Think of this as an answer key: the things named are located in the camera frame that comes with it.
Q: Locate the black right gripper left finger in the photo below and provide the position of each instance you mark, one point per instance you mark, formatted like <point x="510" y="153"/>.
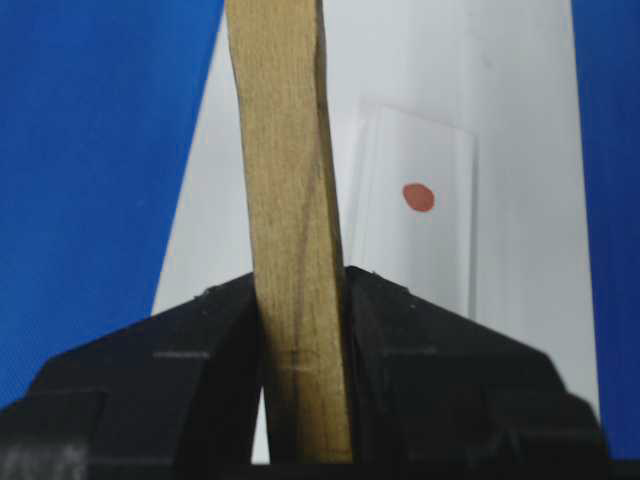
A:
<point x="174" y="396"/>

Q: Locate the wooden mallet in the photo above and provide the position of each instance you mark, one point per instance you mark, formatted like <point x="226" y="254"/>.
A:
<point x="277" y="50"/>

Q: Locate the blue table cloth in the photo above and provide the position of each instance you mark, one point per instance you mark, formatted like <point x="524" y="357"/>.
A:
<point x="99" y="103"/>

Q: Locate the white rectangular board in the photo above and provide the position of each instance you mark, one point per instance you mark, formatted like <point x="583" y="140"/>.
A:
<point x="502" y="70"/>

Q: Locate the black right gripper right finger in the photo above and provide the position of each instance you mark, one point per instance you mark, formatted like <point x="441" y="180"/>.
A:
<point x="442" y="397"/>

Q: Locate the clear plastic sheet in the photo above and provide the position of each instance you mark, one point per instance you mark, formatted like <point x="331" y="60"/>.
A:
<point x="411" y="218"/>

